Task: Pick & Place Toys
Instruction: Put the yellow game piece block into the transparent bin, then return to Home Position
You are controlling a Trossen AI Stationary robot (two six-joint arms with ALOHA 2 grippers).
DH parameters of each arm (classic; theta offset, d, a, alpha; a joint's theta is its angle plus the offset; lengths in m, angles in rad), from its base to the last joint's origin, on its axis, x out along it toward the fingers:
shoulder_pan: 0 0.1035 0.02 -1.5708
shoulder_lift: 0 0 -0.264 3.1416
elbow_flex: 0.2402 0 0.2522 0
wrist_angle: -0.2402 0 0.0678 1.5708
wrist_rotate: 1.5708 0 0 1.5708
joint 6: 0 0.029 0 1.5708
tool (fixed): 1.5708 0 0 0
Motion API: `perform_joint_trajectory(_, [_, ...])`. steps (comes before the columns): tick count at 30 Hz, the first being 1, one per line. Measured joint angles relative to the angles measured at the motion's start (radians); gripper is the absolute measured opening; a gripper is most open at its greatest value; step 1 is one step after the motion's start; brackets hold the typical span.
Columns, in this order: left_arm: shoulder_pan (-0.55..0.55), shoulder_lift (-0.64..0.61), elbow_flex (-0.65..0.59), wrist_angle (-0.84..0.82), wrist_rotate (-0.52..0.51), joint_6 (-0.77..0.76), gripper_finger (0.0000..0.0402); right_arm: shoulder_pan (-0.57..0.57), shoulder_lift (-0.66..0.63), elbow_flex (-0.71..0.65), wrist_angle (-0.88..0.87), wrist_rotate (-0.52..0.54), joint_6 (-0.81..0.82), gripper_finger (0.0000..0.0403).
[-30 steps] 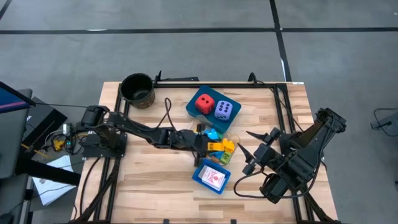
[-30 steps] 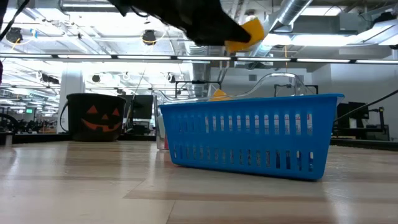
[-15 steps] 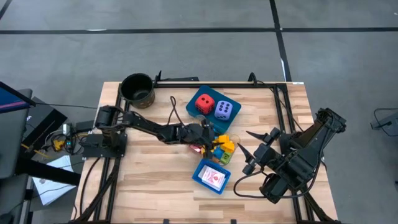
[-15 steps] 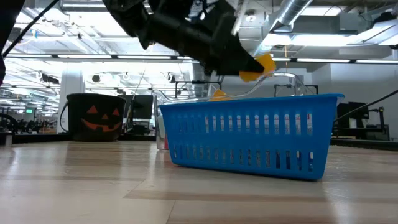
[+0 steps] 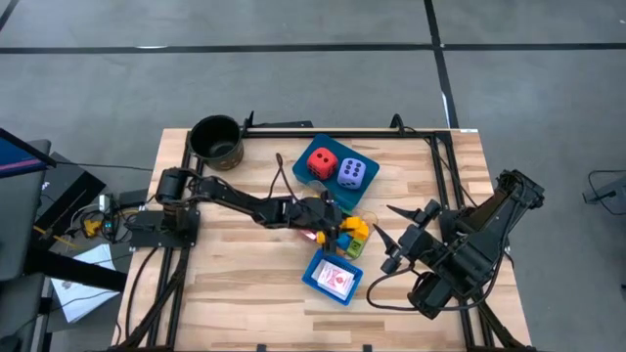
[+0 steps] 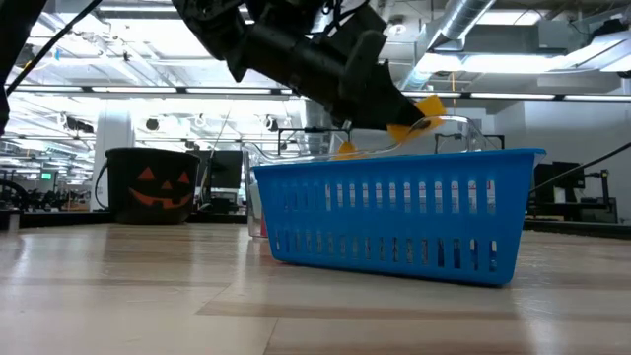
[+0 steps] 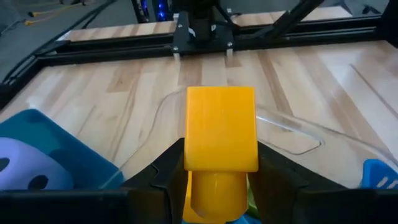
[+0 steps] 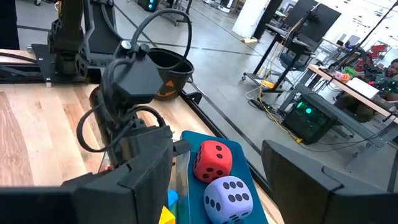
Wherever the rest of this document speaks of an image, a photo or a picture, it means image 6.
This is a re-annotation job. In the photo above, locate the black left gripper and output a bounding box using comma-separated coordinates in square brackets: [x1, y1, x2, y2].
[226, 17, 426, 133]

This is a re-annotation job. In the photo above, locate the yellow four-stud toy block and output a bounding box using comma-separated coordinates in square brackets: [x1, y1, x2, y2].
[386, 94, 448, 144]

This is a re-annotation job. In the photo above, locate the blue slotted plastic basket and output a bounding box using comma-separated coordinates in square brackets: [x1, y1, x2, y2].
[251, 147, 547, 288]

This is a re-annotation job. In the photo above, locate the black background monitor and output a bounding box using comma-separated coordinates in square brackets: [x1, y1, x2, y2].
[196, 150, 245, 214]

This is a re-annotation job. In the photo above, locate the black background machine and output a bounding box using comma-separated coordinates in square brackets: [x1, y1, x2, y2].
[526, 161, 618, 223]

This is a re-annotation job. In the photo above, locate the black pumpkin face bucket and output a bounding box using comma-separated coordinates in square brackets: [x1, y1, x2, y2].
[94, 146, 202, 226]

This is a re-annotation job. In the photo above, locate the black ceiling lamp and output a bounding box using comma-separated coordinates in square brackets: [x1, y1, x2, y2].
[14, 42, 38, 69]

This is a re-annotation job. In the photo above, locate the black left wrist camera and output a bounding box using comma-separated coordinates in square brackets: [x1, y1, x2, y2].
[315, 0, 388, 53]

